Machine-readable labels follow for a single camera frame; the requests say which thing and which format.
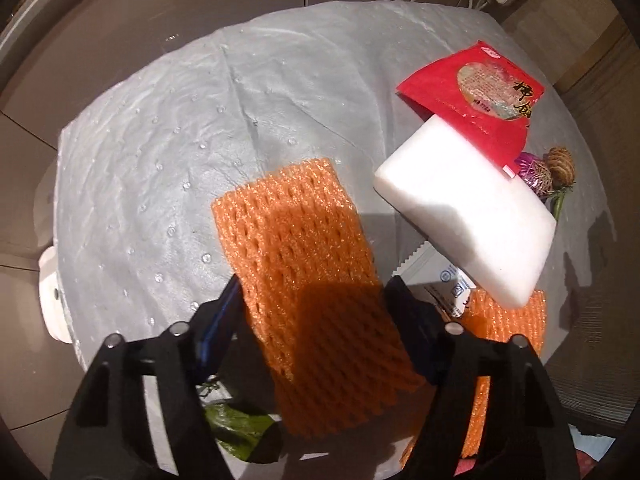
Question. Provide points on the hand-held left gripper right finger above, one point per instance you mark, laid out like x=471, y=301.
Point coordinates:
x=414, y=325

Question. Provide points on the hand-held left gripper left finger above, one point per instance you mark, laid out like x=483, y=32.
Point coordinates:
x=220, y=321

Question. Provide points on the white packet with blue print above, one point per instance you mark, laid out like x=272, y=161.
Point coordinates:
x=430, y=270

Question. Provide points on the small orange foam net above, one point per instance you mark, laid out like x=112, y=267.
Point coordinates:
x=500, y=320

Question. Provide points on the large orange foam net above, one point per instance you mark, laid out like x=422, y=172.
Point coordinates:
x=300, y=260

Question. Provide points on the green vegetable leaf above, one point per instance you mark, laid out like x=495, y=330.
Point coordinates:
x=235, y=425

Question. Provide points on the white foam block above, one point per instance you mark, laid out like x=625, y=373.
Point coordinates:
x=460, y=210

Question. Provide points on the purple and brown dried flowers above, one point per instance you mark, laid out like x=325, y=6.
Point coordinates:
x=532, y=172

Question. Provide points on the brown dried flower head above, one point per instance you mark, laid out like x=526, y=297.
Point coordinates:
x=560, y=162

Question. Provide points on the red snack packet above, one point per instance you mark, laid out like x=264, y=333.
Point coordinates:
x=450, y=90

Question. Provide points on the white pad roll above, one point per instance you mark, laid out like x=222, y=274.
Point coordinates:
x=52, y=305

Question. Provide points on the white dimpled absorbent pad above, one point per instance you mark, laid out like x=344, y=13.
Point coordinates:
x=200, y=110

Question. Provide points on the pink towel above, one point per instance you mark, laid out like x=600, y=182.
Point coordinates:
x=595, y=447

